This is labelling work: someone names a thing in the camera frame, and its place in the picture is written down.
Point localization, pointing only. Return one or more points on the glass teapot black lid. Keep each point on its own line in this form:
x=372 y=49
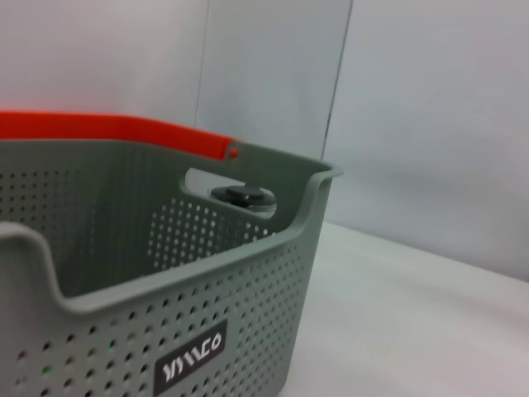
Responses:
x=241 y=196

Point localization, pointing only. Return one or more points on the grey-green perforated storage bin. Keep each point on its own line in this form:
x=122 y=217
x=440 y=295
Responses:
x=206 y=289

